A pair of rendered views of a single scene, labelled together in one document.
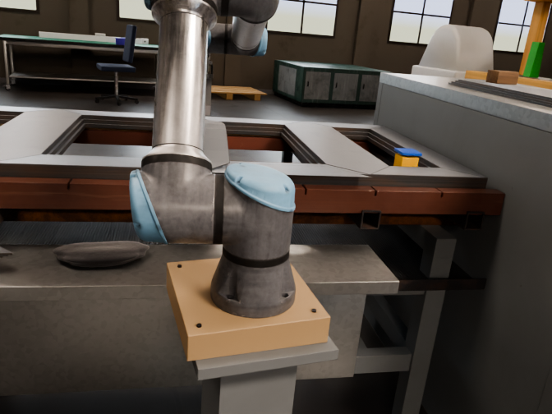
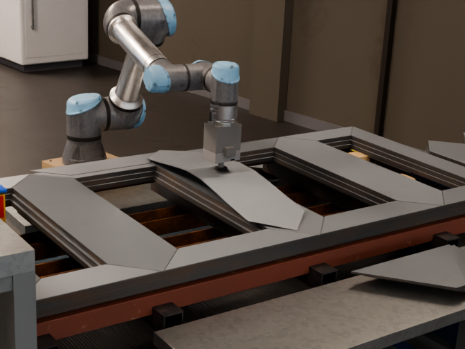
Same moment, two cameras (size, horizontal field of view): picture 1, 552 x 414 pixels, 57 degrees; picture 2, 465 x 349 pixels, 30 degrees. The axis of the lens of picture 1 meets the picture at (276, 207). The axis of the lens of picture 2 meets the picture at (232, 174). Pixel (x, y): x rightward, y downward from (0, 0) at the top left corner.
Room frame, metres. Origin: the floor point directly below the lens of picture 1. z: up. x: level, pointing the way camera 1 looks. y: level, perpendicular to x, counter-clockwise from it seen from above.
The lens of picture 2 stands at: (3.61, -0.63, 1.66)
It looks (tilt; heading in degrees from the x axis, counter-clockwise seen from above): 18 degrees down; 157
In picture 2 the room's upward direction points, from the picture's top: 3 degrees clockwise
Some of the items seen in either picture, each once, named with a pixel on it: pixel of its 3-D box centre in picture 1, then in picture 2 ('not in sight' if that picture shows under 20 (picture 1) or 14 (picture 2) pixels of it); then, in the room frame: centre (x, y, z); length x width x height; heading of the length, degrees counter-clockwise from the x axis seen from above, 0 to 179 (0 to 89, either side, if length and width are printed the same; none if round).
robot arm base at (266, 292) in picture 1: (255, 269); (84, 147); (0.80, 0.03, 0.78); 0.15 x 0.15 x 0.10
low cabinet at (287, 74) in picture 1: (328, 84); not in sight; (9.60, -0.78, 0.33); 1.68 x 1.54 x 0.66; 111
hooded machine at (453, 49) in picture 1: (448, 91); not in sight; (5.79, -1.81, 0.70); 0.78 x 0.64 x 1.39; 21
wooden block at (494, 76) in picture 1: (502, 77); not in sight; (2.17, -0.89, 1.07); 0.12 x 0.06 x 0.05; 118
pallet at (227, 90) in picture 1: (222, 92); not in sight; (9.18, 1.13, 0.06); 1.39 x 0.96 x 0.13; 111
